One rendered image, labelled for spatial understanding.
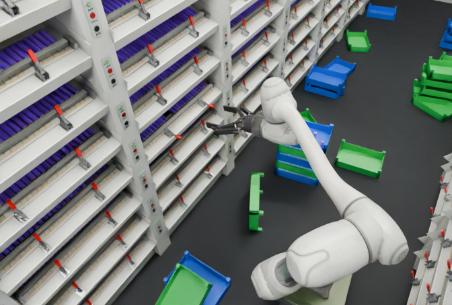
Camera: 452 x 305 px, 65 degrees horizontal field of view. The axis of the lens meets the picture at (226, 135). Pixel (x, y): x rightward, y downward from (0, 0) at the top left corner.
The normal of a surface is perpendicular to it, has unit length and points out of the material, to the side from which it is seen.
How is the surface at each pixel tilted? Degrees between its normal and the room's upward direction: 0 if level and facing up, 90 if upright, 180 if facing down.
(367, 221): 13
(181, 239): 0
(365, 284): 0
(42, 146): 20
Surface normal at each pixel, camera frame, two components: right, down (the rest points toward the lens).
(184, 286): -0.25, -0.43
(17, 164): 0.25, -0.55
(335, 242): -0.04, -0.59
